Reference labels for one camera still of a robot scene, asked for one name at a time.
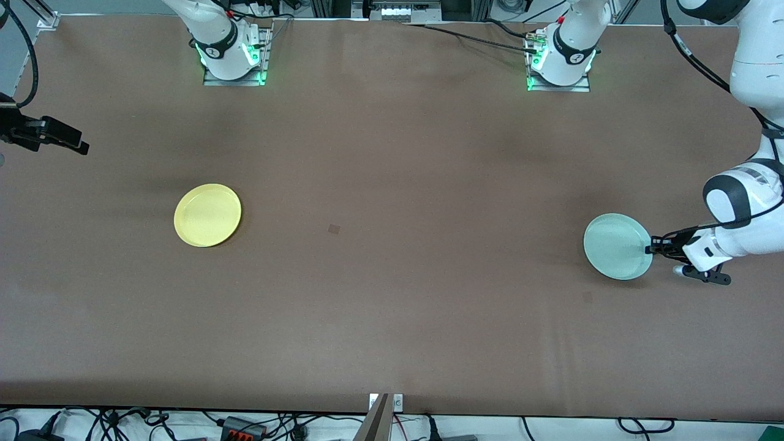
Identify pale green round plate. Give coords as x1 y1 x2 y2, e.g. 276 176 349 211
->
582 213 654 282

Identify yellow round plate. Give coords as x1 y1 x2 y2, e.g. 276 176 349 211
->
173 183 243 248

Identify black power strip red switches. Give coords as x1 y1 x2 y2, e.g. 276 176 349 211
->
219 416 268 441

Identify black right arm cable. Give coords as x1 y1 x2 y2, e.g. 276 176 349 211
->
0 5 40 108

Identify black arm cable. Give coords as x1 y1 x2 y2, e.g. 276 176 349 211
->
0 5 40 108
652 0 784 243

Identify black looped floor cable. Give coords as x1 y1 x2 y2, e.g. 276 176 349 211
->
617 417 676 435

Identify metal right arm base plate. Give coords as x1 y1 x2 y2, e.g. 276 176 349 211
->
202 26 271 87

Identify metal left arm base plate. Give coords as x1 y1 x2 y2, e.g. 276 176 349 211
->
525 29 592 93

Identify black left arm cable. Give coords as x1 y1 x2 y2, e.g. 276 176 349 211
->
652 0 784 243

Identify short black table cable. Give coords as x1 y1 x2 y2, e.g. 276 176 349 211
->
483 18 535 41

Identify long black table cable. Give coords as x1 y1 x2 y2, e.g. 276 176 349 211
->
403 22 542 55

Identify wooden post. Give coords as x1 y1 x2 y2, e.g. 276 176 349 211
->
354 394 393 441

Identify aluminium frame with connector block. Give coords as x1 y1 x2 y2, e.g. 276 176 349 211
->
309 0 492 23

